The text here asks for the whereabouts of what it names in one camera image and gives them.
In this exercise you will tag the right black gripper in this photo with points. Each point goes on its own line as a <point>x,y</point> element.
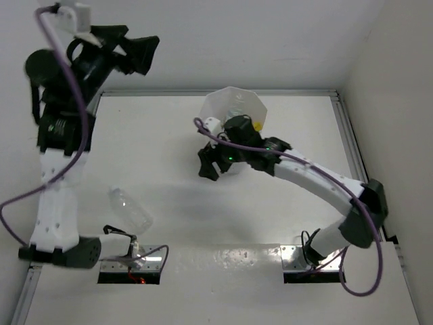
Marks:
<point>207,156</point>

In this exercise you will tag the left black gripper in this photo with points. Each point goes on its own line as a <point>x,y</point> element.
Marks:
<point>138,50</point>

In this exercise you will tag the yellow cap small bottle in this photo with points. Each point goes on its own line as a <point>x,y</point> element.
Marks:
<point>258,126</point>

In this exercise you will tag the light blue label bottle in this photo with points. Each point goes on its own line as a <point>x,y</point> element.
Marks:
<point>237,104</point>

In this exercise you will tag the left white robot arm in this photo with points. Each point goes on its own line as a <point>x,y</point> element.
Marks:
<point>64,142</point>

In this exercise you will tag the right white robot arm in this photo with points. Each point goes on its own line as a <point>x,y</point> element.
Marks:
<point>362,205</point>

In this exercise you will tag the white octagonal plastic bin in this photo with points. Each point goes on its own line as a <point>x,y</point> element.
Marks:
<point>218,108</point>

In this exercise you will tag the clear unlabelled plastic bottle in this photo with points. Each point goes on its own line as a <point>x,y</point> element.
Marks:
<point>136,219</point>

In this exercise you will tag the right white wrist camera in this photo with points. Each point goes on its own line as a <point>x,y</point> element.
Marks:
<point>214,126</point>

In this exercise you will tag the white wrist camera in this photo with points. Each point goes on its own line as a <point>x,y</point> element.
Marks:
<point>74,17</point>
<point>214,126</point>

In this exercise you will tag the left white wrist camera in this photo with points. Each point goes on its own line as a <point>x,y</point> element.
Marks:
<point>74,17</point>

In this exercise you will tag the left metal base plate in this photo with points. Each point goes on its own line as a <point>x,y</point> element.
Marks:
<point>144,262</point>

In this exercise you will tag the metal base plate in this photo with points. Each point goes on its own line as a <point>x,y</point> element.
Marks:
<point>144,262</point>
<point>293,261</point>

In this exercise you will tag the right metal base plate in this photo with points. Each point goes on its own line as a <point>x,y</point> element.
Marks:
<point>293,261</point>

